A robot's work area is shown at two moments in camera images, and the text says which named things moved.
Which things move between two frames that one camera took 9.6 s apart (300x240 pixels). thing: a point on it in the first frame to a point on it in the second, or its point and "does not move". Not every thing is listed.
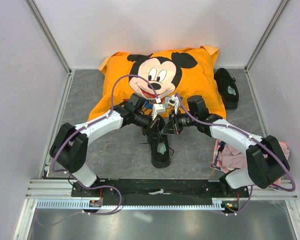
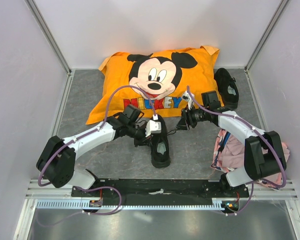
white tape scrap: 161,191 does not move
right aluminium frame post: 282,5 does not move
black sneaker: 161,151 does not move
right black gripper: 171,128 to 188,113
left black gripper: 152,130 to 143,141
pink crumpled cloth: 228,158 does not move
